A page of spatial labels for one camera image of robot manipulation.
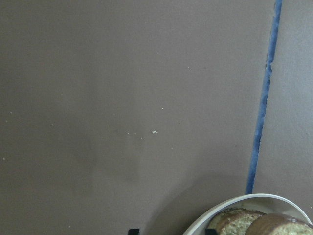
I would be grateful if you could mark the bread slice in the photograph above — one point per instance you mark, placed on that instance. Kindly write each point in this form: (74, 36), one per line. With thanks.
(233, 221)
(279, 224)

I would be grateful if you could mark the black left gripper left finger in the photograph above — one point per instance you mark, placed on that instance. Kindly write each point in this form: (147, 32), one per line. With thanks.
(133, 232)

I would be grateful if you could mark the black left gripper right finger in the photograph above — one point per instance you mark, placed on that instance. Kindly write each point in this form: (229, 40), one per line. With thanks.
(210, 231)

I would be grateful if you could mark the white round plate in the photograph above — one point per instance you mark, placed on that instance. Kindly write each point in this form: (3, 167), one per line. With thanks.
(266, 203)

